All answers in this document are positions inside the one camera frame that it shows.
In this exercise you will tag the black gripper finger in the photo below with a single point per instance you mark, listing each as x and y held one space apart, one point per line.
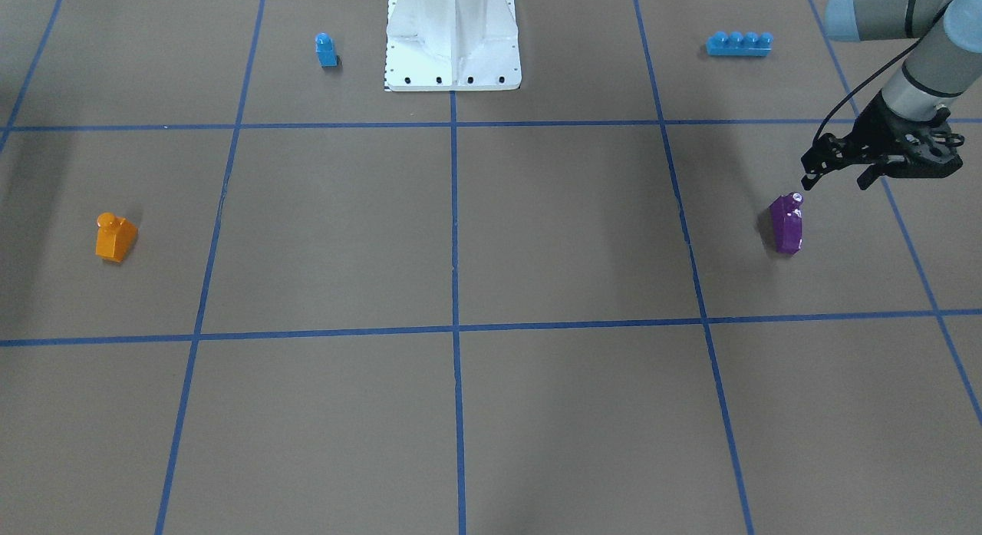
819 160
874 172

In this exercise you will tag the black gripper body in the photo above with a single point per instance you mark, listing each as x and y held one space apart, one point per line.
877 127

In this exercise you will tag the purple trapezoid block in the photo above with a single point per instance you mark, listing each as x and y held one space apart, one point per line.
787 224

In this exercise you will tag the orange trapezoid block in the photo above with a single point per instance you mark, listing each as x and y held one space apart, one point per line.
115 237

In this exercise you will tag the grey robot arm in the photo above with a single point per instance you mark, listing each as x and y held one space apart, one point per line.
942 62

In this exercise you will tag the long blue studded brick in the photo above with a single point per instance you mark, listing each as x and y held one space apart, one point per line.
738 44

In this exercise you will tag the small blue block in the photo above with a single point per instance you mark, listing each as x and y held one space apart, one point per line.
326 54

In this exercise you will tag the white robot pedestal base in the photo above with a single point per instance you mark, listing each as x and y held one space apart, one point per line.
452 45

